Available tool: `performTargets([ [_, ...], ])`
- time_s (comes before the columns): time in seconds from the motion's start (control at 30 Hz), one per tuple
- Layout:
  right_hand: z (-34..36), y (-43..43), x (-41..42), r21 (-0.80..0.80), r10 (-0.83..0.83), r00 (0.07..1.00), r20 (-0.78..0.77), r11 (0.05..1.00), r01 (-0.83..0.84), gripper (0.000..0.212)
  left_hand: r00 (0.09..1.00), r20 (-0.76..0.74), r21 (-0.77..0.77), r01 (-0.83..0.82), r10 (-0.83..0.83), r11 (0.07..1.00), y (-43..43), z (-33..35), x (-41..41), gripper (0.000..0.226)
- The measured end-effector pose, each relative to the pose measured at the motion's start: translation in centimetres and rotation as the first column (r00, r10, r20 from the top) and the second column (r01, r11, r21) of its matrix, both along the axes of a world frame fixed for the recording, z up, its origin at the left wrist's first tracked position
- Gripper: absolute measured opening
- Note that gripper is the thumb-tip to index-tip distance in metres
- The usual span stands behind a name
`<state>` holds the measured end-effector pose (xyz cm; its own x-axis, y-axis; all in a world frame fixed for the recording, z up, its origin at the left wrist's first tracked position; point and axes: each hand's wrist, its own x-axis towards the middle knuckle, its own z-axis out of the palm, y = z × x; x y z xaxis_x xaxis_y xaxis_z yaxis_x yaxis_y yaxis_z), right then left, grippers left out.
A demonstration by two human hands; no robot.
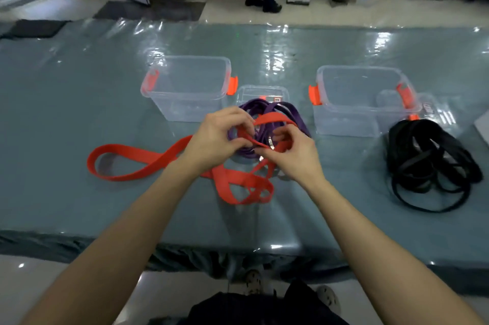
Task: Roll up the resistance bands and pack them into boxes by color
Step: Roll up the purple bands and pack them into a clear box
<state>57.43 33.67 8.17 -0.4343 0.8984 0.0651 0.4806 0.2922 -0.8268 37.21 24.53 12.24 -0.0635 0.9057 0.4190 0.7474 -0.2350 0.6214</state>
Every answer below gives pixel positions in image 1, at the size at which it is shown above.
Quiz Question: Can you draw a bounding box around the person's right hand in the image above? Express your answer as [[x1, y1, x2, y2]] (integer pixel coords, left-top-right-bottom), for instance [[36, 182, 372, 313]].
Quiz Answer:
[[254, 124, 326, 189]]

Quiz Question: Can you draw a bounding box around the person's left hand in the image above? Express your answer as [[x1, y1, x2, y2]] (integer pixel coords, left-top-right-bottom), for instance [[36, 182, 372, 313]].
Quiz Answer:
[[182, 106, 256, 179]]

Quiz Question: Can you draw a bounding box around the red webbing strap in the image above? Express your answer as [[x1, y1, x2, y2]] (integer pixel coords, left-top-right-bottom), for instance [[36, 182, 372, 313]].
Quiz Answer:
[[87, 112, 299, 206]]

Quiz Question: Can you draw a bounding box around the person's left forearm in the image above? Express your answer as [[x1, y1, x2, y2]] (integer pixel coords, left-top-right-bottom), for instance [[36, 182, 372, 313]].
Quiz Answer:
[[21, 155, 209, 325]]

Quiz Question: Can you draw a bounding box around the person's right forearm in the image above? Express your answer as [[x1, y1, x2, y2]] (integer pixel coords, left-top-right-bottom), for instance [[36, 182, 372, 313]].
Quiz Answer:
[[304, 178, 487, 325]]

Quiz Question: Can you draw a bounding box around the small clear plastic container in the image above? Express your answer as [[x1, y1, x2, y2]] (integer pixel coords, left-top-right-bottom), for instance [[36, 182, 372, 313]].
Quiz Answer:
[[235, 85, 290, 108], [414, 92, 457, 128]]

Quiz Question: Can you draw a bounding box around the clear bin with orange latches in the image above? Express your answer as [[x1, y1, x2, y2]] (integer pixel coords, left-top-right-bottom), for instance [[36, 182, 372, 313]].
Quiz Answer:
[[308, 65, 423, 138], [140, 55, 239, 123]]

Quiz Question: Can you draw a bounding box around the person's black clothing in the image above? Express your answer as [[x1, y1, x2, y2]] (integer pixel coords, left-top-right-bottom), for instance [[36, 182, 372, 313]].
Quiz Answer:
[[147, 279, 350, 325]]

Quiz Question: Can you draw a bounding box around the person's white shoe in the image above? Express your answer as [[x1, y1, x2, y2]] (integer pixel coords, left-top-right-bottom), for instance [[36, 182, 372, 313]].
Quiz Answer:
[[315, 285, 341, 316]]

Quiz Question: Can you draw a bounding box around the dark floor mat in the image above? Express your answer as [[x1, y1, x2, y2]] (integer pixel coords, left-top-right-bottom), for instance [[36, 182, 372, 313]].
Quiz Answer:
[[0, 19, 71, 40], [93, 0, 207, 22]]

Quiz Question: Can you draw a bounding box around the grey-green plastic table cover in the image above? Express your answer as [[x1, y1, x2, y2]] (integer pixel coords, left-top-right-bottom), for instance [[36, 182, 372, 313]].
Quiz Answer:
[[0, 17, 489, 295]]

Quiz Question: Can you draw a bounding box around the white paper sheet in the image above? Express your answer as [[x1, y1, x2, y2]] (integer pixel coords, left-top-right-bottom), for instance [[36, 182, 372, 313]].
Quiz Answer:
[[474, 109, 489, 146]]

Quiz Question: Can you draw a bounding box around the purple webbing strap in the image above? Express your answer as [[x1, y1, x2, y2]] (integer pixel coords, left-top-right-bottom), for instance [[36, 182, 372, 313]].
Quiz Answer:
[[228, 98, 312, 160]]

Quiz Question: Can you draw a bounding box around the black webbing strap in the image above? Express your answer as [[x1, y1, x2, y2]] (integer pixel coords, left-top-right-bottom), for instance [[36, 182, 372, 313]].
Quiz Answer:
[[385, 119, 484, 214]]

